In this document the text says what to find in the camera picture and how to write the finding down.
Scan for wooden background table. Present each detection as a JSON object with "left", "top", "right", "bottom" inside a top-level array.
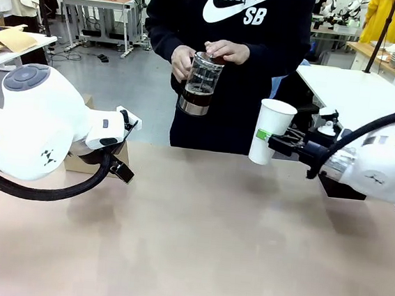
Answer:
[{"left": 343, "top": 38, "right": 395, "bottom": 76}]

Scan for white table with bags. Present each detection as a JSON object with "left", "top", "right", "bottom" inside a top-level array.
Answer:
[{"left": 0, "top": 29, "right": 59, "bottom": 79}]

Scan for black storage box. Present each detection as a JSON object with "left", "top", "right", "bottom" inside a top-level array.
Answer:
[{"left": 317, "top": 172, "right": 369, "bottom": 201}]

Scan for person in yellow jacket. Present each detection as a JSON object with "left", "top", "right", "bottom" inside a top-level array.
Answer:
[{"left": 359, "top": 0, "right": 395, "bottom": 47}]

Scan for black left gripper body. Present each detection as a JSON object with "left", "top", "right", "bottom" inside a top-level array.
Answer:
[{"left": 107, "top": 159, "right": 137, "bottom": 185}]

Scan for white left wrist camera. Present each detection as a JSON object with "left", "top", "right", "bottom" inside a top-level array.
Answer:
[{"left": 114, "top": 105, "right": 145, "bottom": 132}]

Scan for white background workbench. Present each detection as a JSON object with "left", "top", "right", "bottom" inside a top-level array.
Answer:
[{"left": 308, "top": 20, "right": 364, "bottom": 56}]

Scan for person's left hand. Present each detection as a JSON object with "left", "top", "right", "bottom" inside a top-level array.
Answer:
[{"left": 202, "top": 38, "right": 251, "bottom": 66}]

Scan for person's left forearm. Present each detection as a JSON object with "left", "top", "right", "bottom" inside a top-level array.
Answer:
[{"left": 242, "top": 20, "right": 313, "bottom": 79}]

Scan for white side table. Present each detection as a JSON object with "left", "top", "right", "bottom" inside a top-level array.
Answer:
[{"left": 290, "top": 62, "right": 395, "bottom": 135}]

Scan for person's right hand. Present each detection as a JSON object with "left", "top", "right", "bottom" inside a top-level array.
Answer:
[{"left": 168, "top": 43, "right": 198, "bottom": 85}]

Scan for person in black hoodie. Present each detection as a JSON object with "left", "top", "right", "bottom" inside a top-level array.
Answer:
[{"left": 133, "top": 0, "right": 316, "bottom": 162}]

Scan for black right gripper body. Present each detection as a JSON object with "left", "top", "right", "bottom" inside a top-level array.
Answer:
[{"left": 297, "top": 130, "right": 336, "bottom": 166}]

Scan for person's right forearm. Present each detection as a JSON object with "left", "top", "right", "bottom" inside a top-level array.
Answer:
[{"left": 141, "top": 6, "right": 197, "bottom": 64}]

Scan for blue cloth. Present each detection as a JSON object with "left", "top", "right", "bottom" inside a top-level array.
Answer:
[{"left": 268, "top": 56, "right": 312, "bottom": 100}]

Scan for brown paper bags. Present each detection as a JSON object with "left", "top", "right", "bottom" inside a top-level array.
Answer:
[{"left": 0, "top": 22, "right": 40, "bottom": 64}]

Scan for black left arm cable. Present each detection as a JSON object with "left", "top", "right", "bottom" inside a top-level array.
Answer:
[{"left": 0, "top": 141, "right": 114, "bottom": 207}]

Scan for black chair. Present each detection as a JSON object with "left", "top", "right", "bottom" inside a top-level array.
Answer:
[{"left": 288, "top": 100, "right": 323, "bottom": 134}]

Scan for black vertical pole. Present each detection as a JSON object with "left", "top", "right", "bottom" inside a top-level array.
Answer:
[{"left": 362, "top": 0, "right": 395, "bottom": 76}]

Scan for white paper cup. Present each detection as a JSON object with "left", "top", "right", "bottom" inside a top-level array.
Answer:
[{"left": 247, "top": 97, "right": 299, "bottom": 169}]

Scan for grey-legged background table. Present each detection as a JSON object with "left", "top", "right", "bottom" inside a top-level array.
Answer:
[{"left": 42, "top": 0, "right": 143, "bottom": 61}]

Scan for glass french press coffee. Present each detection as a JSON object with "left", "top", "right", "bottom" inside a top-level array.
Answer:
[{"left": 176, "top": 49, "right": 228, "bottom": 119}]

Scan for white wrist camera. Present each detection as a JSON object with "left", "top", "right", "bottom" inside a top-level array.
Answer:
[
  {"left": 316, "top": 107, "right": 346, "bottom": 137},
  {"left": 114, "top": 105, "right": 145, "bottom": 132}
]

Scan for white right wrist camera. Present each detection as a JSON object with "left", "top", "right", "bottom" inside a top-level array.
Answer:
[{"left": 316, "top": 107, "right": 346, "bottom": 137}]

